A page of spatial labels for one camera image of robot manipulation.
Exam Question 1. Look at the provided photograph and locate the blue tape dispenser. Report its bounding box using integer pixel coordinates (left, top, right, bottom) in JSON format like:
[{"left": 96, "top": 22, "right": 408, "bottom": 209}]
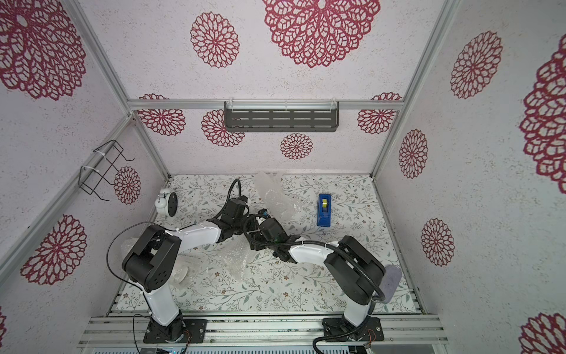
[{"left": 317, "top": 193, "right": 332, "bottom": 227}]

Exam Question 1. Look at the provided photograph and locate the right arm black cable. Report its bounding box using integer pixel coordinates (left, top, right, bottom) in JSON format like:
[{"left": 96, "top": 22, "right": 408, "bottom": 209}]
[{"left": 242, "top": 211, "right": 386, "bottom": 354}]

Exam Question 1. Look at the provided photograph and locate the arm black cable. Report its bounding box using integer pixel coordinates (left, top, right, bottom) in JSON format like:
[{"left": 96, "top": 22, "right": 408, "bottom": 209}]
[
  {"left": 105, "top": 178, "right": 243, "bottom": 289},
  {"left": 242, "top": 211, "right": 386, "bottom": 354}
]

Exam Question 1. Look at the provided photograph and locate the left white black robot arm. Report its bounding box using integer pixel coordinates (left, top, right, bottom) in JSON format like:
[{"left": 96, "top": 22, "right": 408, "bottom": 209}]
[{"left": 122, "top": 196, "right": 249, "bottom": 328}]

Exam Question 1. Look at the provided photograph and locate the grey slotted wall shelf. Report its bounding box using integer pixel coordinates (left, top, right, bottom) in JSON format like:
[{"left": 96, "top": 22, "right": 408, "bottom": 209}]
[{"left": 224, "top": 101, "right": 340, "bottom": 133}]

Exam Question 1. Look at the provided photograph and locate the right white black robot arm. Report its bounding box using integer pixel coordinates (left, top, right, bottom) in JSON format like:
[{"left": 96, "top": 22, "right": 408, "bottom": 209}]
[{"left": 243, "top": 216, "right": 386, "bottom": 327}]

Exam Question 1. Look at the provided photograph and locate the grey oval sponge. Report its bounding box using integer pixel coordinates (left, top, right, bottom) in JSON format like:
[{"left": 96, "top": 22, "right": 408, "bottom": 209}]
[{"left": 380, "top": 265, "right": 402, "bottom": 303}]

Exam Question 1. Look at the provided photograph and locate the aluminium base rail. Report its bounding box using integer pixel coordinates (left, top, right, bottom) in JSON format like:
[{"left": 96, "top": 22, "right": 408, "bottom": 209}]
[{"left": 77, "top": 314, "right": 449, "bottom": 348}]

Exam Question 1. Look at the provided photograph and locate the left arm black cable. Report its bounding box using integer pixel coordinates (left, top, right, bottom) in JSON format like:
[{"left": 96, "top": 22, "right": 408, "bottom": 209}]
[{"left": 105, "top": 178, "right": 243, "bottom": 289}]

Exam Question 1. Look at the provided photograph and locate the black wire wall basket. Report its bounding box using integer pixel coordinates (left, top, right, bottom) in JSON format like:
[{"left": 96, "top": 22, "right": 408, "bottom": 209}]
[{"left": 78, "top": 140, "right": 134, "bottom": 202}]

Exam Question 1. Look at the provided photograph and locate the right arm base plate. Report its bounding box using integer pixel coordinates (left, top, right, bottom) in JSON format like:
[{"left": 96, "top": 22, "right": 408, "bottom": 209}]
[{"left": 322, "top": 317, "right": 385, "bottom": 342}]

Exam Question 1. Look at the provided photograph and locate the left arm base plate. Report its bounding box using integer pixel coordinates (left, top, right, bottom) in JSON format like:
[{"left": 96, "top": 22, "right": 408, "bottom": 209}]
[{"left": 143, "top": 319, "right": 208, "bottom": 344}]

